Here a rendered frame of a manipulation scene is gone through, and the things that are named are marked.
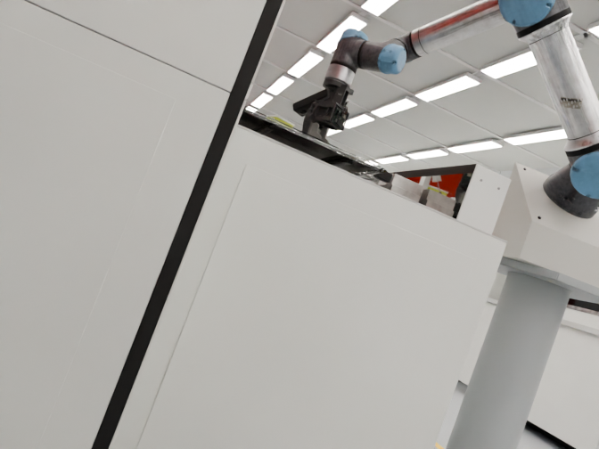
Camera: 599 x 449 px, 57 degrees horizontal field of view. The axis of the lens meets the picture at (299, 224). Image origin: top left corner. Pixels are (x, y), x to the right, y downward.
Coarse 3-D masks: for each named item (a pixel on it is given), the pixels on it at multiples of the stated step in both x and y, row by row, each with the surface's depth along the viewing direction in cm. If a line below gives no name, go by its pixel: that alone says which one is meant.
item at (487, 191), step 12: (480, 168) 118; (480, 180) 118; (492, 180) 119; (504, 180) 119; (468, 192) 117; (480, 192) 118; (492, 192) 119; (504, 192) 120; (468, 204) 117; (480, 204) 118; (492, 204) 119; (468, 216) 117; (480, 216) 118; (492, 216) 119; (480, 228) 118; (492, 228) 119
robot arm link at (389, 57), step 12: (360, 48) 145; (372, 48) 143; (384, 48) 142; (396, 48) 141; (360, 60) 145; (372, 60) 143; (384, 60) 142; (396, 60) 141; (384, 72) 145; (396, 72) 143
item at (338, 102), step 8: (328, 80) 147; (328, 88) 149; (336, 88) 148; (344, 88) 146; (328, 96) 148; (336, 96) 146; (344, 96) 147; (312, 104) 148; (320, 104) 147; (328, 104) 145; (336, 104) 144; (344, 104) 146; (312, 112) 148; (320, 112) 147; (328, 112) 146; (336, 112) 145; (344, 112) 148; (320, 120) 146; (328, 120) 144; (336, 120) 146; (344, 120) 149; (336, 128) 148
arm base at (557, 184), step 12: (564, 168) 142; (552, 180) 143; (564, 180) 140; (552, 192) 142; (564, 192) 140; (576, 192) 138; (564, 204) 140; (576, 204) 139; (588, 204) 139; (588, 216) 141
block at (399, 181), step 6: (396, 174) 132; (390, 180) 133; (396, 180) 132; (402, 180) 133; (408, 180) 133; (402, 186) 133; (408, 186) 133; (414, 186) 134; (420, 186) 134; (414, 192) 134
